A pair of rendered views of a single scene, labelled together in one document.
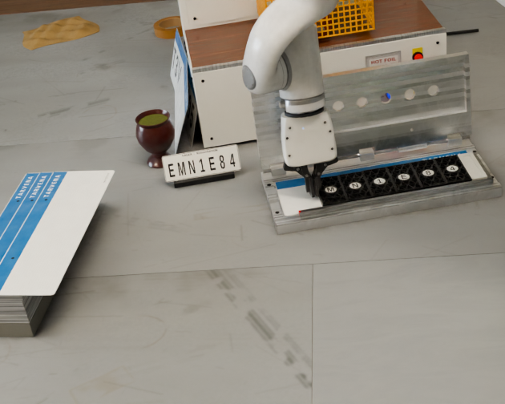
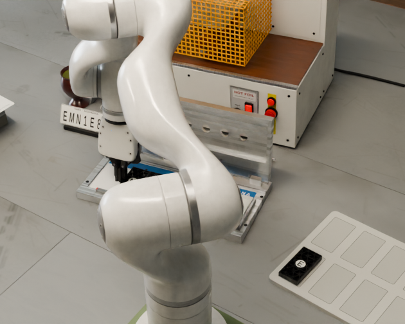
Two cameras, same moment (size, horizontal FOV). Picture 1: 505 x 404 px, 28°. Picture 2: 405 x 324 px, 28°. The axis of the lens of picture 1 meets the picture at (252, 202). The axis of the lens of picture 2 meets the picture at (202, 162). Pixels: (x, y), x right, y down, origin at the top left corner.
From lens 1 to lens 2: 1.17 m
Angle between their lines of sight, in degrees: 25
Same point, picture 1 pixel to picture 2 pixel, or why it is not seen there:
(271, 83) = (80, 92)
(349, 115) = not seen: hidden behind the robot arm
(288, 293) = (33, 246)
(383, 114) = (202, 139)
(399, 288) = (95, 279)
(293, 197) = (110, 174)
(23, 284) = not seen: outside the picture
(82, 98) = not seen: hidden behind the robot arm
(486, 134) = (296, 184)
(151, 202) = (40, 133)
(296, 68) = (106, 87)
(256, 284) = (24, 229)
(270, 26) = (78, 53)
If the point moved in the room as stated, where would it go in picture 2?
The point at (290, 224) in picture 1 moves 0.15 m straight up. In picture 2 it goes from (85, 195) to (76, 147)
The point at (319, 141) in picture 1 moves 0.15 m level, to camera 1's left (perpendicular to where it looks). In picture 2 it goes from (121, 144) to (69, 129)
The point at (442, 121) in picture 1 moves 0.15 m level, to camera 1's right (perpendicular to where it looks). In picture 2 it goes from (245, 162) to (303, 179)
